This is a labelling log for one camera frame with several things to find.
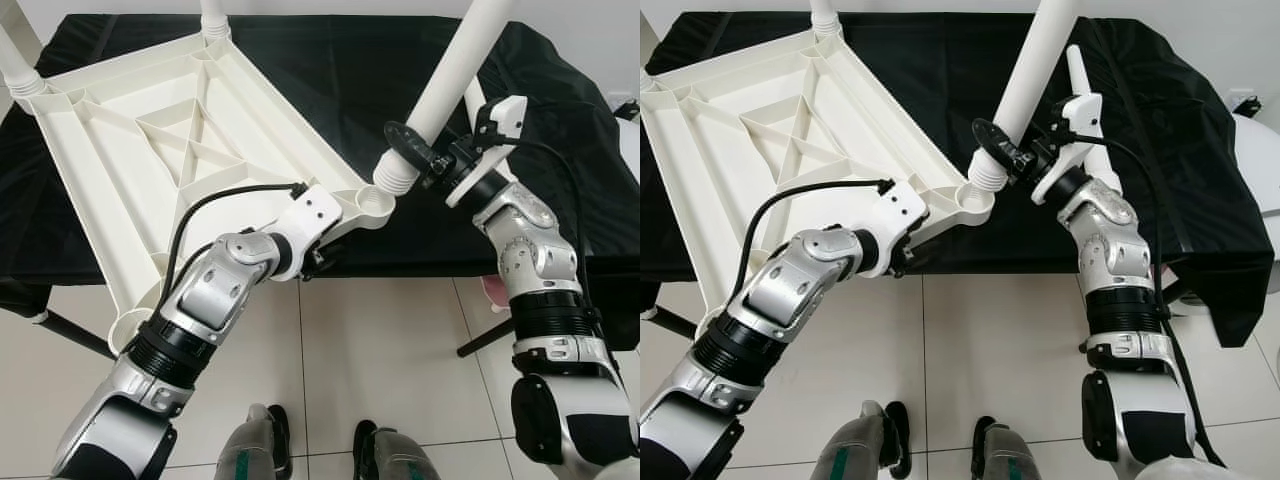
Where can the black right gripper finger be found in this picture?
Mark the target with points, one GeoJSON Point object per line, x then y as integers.
{"type": "Point", "coordinates": [410, 146]}
{"type": "Point", "coordinates": [996, 142]}

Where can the white plastic table top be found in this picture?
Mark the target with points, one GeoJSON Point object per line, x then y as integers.
{"type": "Point", "coordinates": [720, 170]}
{"type": "Point", "coordinates": [100, 170]}

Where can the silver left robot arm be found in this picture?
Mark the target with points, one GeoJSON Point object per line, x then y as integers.
{"type": "Point", "coordinates": [215, 290]}
{"type": "Point", "coordinates": [790, 280]}

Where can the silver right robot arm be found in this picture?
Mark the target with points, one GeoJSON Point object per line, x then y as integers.
{"type": "Point", "coordinates": [1110, 240]}
{"type": "Point", "coordinates": [530, 250]}

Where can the black tablecloth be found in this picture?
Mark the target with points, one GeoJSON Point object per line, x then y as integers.
{"type": "Point", "coordinates": [1200, 150]}
{"type": "Point", "coordinates": [350, 80]}

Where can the pink cloth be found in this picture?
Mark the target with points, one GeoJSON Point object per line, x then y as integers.
{"type": "Point", "coordinates": [497, 294]}

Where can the white round appliance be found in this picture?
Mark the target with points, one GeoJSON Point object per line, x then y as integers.
{"type": "Point", "coordinates": [630, 140]}
{"type": "Point", "coordinates": [1258, 165]}

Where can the grey robot right leg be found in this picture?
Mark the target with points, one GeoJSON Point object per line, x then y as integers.
{"type": "Point", "coordinates": [398, 458]}
{"type": "Point", "coordinates": [1008, 455]}

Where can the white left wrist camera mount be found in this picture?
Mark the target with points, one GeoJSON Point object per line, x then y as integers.
{"type": "Point", "coordinates": [312, 212]}
{"type": "Point", "coordinates": [898, 208]}

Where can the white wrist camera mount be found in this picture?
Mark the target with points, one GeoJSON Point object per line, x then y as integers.
{"type": "Point", "coordinates": [312, 212]}
{"type": "Point", "coordinates": [1085, 115]}
{"type": "Point", "coordinates": [505, 118]}
{"type": "Point", "coordinates": [898, 208]}

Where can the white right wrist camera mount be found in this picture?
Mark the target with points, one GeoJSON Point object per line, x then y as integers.
{"type": "Point", "coordinates": [1085, 115]}
{"type": "Point", "coordinates": [505, 118]}

